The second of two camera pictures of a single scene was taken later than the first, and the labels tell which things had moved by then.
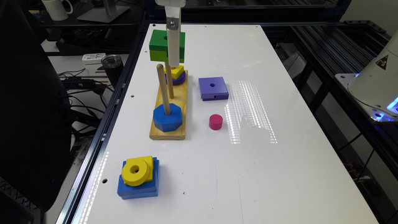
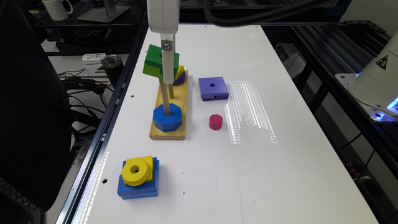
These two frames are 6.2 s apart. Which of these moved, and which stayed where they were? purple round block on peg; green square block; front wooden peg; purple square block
Moved: green square block
Stayed: front wooden peg; purple square block; purple round block on peg
